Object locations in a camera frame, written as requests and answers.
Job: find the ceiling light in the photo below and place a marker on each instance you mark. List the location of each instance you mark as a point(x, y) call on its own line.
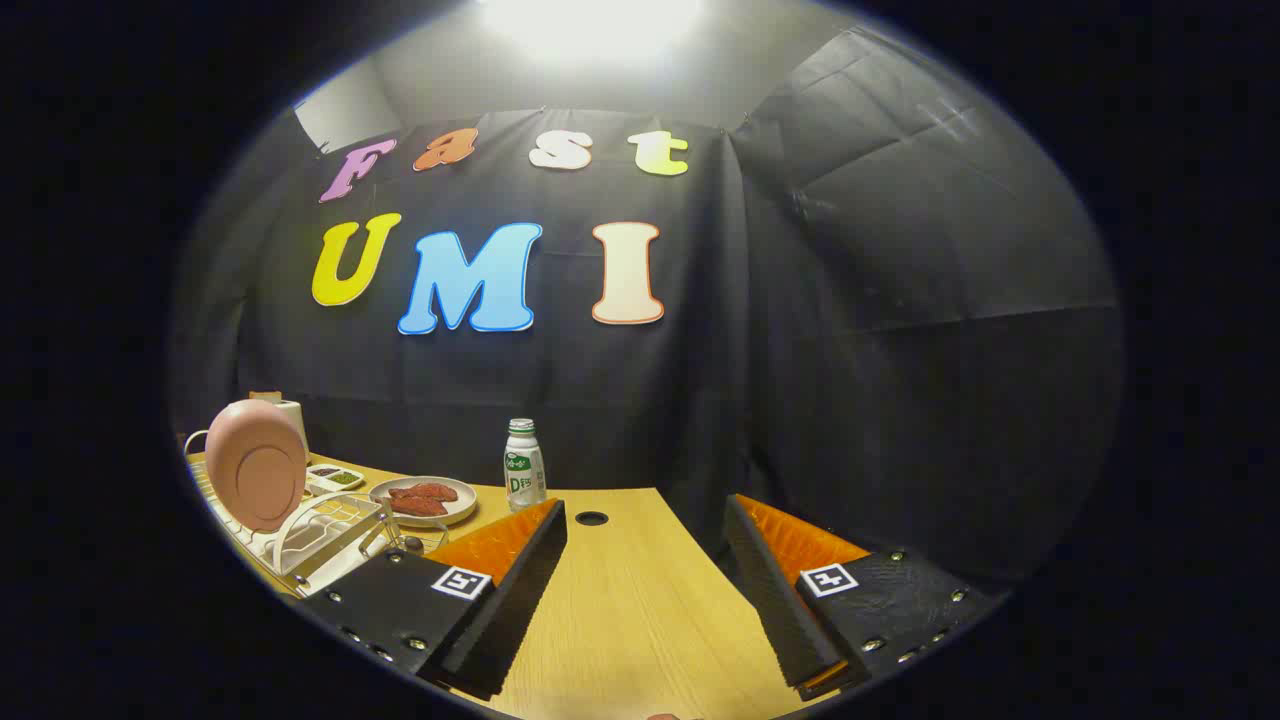
point(590, 25)

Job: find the pink plate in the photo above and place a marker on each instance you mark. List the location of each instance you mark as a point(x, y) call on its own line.
point(255, 460)

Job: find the white toaster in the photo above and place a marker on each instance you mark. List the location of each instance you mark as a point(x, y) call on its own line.
point(292, 415)

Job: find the red meat piece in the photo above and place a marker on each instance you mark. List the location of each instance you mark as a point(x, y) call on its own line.
point(425, 491)
point(418, 507)

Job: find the beige round plate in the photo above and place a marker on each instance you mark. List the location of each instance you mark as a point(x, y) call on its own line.
point(457, 508)

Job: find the white divided dish with beans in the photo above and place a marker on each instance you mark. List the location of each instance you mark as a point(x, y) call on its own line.
point(335, 480)

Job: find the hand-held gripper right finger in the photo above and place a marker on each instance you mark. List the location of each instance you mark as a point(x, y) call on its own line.
point(770, 600)

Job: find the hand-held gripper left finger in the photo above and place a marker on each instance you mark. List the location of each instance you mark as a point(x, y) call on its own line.
point(520, 600)

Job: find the white bottle with green label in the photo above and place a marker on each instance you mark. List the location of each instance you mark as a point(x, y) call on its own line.
point(524, 470)

